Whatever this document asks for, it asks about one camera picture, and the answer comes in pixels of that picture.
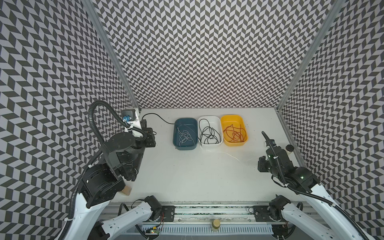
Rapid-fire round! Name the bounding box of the pile red cable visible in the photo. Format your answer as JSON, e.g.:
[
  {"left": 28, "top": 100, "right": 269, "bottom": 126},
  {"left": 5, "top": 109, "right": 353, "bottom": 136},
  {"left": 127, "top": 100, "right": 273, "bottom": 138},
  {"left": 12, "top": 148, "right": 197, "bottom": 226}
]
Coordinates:
[{"left": 223, "top": 124, "right": 249, "bottom": 143}]

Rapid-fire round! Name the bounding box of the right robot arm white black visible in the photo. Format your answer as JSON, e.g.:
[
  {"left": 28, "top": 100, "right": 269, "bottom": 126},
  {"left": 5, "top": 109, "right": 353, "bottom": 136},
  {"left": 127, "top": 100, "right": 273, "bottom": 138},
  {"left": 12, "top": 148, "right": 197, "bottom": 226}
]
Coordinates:
[{"left": 258, "top": 132, "right": 373, "bottom": 240}]

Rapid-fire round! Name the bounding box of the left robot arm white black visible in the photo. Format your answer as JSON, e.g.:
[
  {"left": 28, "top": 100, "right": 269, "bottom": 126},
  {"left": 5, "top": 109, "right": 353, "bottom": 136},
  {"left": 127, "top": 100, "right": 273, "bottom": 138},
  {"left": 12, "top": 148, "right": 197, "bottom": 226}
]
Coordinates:
[{"left": 56, "top": 100, "right": 165, "bottom": 240}]

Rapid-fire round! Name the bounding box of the small jar right black lid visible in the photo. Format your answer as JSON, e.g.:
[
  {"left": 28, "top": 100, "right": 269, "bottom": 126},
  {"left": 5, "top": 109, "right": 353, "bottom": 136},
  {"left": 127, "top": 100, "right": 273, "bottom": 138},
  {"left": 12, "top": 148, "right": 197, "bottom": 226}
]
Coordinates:
[{"left": 285, "top": 145, "right": 295, "bottom": 155}]

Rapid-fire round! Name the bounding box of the small jar black lid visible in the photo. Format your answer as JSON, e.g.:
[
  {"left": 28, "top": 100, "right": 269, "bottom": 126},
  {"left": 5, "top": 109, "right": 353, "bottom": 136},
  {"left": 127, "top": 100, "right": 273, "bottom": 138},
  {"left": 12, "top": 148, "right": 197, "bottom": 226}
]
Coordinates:
[
  {"left": 121, "top": 186, "right": 132, "bottom": 196},
  {"left": 285, "top": 145, "right": 295, "bottom": 155}
]

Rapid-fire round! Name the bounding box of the small jar left black lid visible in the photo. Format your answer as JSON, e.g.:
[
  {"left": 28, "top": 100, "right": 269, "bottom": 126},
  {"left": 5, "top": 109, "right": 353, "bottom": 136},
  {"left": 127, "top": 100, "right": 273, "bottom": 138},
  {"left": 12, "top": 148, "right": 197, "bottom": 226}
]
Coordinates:
[{"left": 121, "top": 186, "right": 132, "bottom": 196}]

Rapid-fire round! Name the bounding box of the yellow plastic bin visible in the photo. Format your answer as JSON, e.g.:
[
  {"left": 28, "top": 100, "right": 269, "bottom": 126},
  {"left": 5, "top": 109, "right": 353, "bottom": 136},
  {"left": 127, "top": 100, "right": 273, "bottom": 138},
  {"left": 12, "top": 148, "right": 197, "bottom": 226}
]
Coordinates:
[{"left": 221, "top": 115, "right": 248, "bottom": 147}]

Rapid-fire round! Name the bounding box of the dark teal plastic bin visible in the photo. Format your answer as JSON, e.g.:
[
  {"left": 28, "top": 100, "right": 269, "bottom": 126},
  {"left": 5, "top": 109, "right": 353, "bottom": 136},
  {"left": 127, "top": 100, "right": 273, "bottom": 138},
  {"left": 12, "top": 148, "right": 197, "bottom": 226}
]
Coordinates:
[{"left": 173, "top": 118, "right": 199, "bottom": 151}]

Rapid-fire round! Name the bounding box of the white plastic bin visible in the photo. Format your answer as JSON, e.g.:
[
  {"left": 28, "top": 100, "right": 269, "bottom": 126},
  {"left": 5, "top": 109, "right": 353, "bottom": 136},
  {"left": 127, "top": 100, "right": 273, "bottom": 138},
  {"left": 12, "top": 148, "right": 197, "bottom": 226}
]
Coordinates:
[{"left": 198, "top": 116, "right": 224, "bottom": 149}]

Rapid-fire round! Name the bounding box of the small circuit board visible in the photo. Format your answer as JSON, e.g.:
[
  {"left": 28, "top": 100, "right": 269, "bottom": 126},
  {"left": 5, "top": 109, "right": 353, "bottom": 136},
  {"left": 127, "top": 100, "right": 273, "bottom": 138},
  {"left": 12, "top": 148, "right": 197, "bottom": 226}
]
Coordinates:
[{"left": 145, "top": 227, "right": 160, "bottom": 235}]

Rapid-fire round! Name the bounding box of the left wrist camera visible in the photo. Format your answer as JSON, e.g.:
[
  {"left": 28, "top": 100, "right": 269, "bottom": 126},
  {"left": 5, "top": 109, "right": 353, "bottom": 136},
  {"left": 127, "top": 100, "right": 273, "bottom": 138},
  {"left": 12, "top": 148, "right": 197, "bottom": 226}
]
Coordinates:
[{"left": 122, "top": 108, "right": 143, "bottom": 138}]

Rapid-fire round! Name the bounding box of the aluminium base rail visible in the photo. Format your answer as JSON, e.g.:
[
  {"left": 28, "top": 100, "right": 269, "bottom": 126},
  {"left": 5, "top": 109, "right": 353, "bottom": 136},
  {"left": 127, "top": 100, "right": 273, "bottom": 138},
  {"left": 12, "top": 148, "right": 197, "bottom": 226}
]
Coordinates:
[{"left": 99, "top": 200, "right": 328, "bottom": 225}]

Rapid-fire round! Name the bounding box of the brass knob on rail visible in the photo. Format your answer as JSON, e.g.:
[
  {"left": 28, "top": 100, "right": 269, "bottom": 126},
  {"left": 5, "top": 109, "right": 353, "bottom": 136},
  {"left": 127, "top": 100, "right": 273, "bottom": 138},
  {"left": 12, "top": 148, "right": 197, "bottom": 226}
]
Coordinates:
[{"left": 211, "top": 219, "right": 221, "bottom": 232}]

